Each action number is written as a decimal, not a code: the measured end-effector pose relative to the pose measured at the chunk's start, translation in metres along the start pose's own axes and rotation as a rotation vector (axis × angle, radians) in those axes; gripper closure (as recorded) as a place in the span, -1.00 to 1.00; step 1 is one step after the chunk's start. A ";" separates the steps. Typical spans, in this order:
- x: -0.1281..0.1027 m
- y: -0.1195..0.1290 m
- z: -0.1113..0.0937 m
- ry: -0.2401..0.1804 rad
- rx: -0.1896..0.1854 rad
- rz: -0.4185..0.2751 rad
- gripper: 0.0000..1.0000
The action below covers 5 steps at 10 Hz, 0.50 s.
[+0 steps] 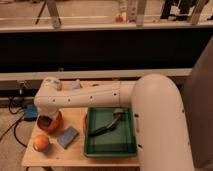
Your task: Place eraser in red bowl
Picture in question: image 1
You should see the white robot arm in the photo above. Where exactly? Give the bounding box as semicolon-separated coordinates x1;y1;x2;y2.
34;74;194;171

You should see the red bowl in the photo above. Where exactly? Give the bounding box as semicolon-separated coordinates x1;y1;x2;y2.
37;112;62;133

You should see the blue eraser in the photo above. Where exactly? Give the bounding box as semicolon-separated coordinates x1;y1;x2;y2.
57;127;79;149

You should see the small blue-grey object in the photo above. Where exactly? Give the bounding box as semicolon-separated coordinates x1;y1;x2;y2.
70;79;81;90

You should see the black brush in tray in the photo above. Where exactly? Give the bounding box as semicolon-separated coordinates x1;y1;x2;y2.
89;108;125;137

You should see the green plastic tray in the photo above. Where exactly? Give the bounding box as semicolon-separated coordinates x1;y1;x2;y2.
84;108;137;158

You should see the blue power box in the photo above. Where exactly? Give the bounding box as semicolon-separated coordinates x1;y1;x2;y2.
24;104;38;121

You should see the orange fruit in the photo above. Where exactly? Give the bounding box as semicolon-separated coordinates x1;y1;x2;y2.
33;135;50;152

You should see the grey panel at right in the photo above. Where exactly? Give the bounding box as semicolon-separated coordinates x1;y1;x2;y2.
181;36;213;170

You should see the black cable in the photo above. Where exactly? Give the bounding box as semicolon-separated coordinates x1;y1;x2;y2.
0;81;29;148

